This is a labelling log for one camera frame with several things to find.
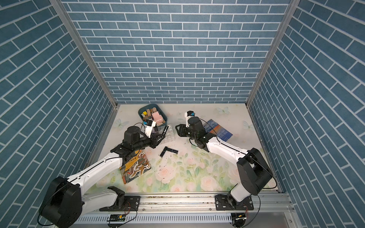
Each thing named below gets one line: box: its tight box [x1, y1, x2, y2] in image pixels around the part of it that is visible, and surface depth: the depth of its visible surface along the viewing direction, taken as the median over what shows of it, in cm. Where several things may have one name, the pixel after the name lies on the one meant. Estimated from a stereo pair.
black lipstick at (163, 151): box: [159, 146, 168, 158], surface depth 94 cm
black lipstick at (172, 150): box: [166, 147, 179, 154], surface depth 94 cm
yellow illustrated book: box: [119, 149, 152, 185], surface depth 86 cm
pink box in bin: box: [151, 111, 164, 124], surface depth 107 cm
